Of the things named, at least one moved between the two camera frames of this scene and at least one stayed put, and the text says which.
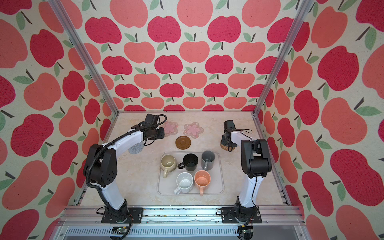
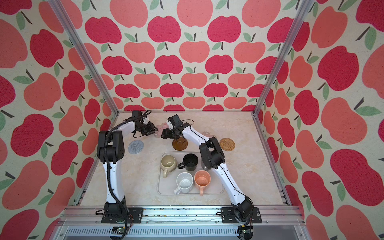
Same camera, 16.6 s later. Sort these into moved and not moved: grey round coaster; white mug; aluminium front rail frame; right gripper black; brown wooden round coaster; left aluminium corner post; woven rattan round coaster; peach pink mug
Moved: brown wooden round coaster; right gripper black
Not moved: grey round coaster; left aluminium corner post; peach pink mug; aluminium front rail frame; woven rattan round coaster; white mug
